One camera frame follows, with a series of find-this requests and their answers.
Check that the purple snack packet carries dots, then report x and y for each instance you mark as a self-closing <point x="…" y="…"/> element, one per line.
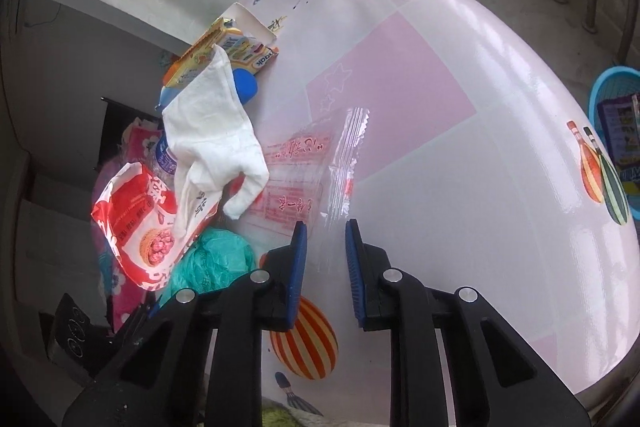
<point x="620" y="127"/>

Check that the pink white printed tablecloth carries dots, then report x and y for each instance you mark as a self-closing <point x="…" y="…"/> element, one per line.
<point x="450" y="132"/>

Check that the blue plastic container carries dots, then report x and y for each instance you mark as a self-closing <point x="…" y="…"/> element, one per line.
<point x="246" y="87"/>

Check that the yellow green snack packet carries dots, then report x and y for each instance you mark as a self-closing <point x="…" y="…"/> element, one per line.
<point x="247" y="52"/>

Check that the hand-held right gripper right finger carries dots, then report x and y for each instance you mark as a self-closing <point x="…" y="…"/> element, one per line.
<point x="354" y="267"/>

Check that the blue plastic basket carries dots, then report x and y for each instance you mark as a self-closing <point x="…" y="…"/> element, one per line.
<point x="597" y="92"/>

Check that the clear plastic wrapper red print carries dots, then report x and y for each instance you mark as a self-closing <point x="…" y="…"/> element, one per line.
<point x="300" y="167"/>

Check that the black metal frame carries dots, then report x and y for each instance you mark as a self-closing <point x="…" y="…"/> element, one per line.
<point x="115" y="117"/>

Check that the white cloth glove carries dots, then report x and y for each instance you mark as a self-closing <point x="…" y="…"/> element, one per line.
<point x="210" y="117"/>

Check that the white open cardboard box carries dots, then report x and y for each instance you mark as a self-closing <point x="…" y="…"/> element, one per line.
<point x="247" y="19"/>

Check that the green plastic bag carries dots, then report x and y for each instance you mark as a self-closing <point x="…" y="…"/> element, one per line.
<point x="215" y="262"/>

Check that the clear plastic bottle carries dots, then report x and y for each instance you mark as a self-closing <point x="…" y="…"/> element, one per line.
<point x="164" y="157"/>

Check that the red white snack bag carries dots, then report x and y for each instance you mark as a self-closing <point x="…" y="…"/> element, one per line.
<point x="135" y="217"/>

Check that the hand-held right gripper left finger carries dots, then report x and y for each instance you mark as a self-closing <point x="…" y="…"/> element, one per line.
<point x="299" y="257"/>

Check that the yellow orange snack carton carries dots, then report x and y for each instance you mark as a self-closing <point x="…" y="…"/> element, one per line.
<point x="187" y="57"/>

